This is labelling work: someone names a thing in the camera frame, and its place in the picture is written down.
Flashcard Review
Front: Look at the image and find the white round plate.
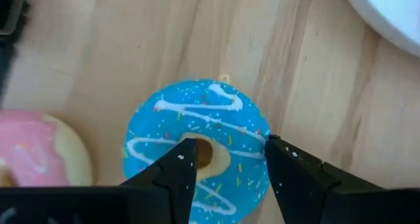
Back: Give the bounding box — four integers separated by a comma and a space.
340, 0, 420, 58

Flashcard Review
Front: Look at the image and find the black camera housing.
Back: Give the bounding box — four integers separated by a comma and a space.
0, 0, 32, 99

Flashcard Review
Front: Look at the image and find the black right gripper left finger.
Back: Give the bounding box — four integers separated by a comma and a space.
0, 137, 198, 224

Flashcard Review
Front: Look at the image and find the blue donut with white drizzle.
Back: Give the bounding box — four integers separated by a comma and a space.
122, 74, 272, 224

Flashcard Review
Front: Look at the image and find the pink iced donut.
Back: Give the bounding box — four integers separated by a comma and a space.
0, 108, 94, 188

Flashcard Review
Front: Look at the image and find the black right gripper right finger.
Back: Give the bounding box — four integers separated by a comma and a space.
264, 134, 420, 224

